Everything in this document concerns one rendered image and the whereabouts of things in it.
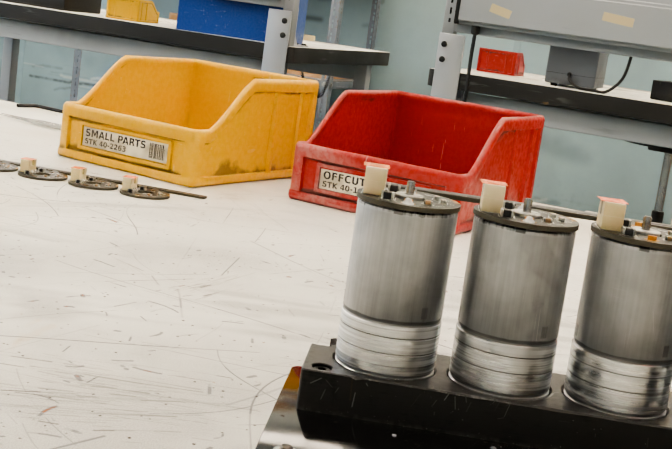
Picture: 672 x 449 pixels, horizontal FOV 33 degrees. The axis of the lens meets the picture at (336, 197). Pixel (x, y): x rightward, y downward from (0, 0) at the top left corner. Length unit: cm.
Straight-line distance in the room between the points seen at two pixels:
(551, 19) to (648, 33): 21
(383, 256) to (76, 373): 9
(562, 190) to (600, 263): 451
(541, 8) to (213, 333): 228
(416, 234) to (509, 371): 4
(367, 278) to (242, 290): 15
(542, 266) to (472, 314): 2
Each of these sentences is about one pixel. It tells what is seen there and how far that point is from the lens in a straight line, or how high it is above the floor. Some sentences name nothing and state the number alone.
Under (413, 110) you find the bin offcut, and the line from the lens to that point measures 71.
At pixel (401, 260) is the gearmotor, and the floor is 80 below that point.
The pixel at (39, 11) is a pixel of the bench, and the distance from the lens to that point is 322.
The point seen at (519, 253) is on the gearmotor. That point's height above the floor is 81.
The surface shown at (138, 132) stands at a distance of 64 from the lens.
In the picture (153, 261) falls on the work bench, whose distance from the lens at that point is 45.
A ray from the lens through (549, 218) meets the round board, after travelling 27.
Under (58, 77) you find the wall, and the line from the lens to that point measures 576.
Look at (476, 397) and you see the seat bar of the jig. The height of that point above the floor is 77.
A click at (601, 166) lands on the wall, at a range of 474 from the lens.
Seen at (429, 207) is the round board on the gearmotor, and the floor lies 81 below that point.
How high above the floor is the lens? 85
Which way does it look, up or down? 9 degrees down
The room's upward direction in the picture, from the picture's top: 8 degrees clockwise
